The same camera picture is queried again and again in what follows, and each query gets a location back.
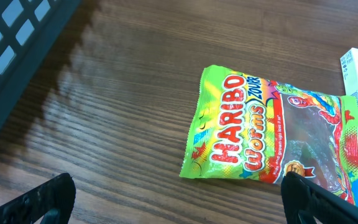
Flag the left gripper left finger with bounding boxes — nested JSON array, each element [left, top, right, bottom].
[[0, 173, 76, 224]]

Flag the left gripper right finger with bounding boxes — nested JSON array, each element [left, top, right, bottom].
[[281, 172, 358, 224]]

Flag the Haribo gummy candy bag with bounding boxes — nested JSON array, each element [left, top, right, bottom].
[[180, 65, 358, 207]]

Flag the grey plastic mesh basket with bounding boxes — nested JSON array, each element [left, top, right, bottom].
[[0, 0, 81, 129]]

